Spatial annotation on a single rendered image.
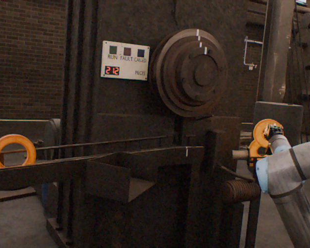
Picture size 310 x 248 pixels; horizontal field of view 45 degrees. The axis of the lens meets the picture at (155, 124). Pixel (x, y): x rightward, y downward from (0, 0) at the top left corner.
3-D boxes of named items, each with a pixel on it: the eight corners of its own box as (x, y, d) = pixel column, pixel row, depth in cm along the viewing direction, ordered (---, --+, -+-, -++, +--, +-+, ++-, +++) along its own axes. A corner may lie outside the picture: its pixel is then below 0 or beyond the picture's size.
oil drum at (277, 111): (237, 167, 487) (244, 99, 476) (269, 165, 517) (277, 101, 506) (272, 180, 437) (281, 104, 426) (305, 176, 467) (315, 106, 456)
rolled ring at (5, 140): (12, 185, 164) (11, 183, 167) (45, 156, 169) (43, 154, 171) (-19, 156, 156) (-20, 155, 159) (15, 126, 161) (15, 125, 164)
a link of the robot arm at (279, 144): (280, 171, 173) (271, 154, 170) (274, 158, 185) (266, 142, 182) (299, 163, 171) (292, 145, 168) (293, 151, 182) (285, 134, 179)
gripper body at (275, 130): (281, 124, 195) (287, 133, 184) (278, 139, 199) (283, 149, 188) (266, 122, 196) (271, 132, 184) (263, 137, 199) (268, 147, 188)
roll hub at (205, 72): (173, 99, 192) (178, 44, 189) (215, 101, 206) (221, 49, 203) (179, 100, 187) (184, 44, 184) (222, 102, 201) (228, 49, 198)
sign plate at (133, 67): (100, 76, 191) (103, 41, 188) (145, 79, 204) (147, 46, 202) (102, 77, 189) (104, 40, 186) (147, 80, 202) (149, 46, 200)
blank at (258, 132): (253, 119, 207) (254, 119, 204) (282, 119, 206) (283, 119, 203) (253, 146, 209) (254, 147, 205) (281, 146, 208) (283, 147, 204)
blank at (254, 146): (256, 168, 220) (258, 169, 217) (243, 145, 219) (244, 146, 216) (280, 155, 218) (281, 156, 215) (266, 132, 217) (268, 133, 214)
